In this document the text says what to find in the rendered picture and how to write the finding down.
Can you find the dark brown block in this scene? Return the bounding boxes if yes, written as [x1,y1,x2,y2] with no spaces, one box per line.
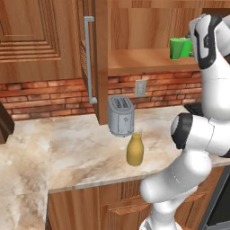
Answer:
[0,102,15,145]

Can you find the wooden drawer handle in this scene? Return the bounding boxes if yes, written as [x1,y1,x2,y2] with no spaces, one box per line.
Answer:
[109,202,151,216]

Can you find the grey wall socket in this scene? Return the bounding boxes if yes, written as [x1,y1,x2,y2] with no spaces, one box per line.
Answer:
[134,78,148,99]

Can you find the yellow pitcher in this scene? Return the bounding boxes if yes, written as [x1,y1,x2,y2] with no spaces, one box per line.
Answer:
[126,131,145,167]

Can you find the open wooden wall cupboard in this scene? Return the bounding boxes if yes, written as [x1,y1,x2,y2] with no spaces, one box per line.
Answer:
[107,0,230,76]

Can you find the black oven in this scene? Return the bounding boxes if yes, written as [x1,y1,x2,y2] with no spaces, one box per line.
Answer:
[197,166,230,230]

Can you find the wooden base cupboard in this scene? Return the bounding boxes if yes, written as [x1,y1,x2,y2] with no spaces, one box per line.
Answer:
[45,164,226,230]

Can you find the grey cupboard door handle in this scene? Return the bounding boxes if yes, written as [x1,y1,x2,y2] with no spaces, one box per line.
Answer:
[83,15,99,105]

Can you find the black hob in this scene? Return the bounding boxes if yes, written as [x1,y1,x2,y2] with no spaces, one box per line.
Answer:
[183,102,205,118]

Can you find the grey toaster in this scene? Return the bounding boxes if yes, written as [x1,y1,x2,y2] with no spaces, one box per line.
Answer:
[107,94,136,138]

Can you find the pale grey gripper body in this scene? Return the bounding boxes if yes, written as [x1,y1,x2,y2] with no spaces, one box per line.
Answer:
[185,27,196,40]

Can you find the open wooden cupboard door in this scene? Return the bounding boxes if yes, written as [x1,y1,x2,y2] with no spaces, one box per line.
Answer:
[75,0,110,126]

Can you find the closed wooden cupboard door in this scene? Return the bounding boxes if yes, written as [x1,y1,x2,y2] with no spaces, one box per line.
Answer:
[0,0,83,84]

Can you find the wooden drawer front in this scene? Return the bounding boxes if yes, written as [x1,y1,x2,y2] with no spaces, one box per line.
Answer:
[99,194,152,230]

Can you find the green mug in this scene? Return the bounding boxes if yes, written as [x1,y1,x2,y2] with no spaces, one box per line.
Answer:
[168,37,195,61]

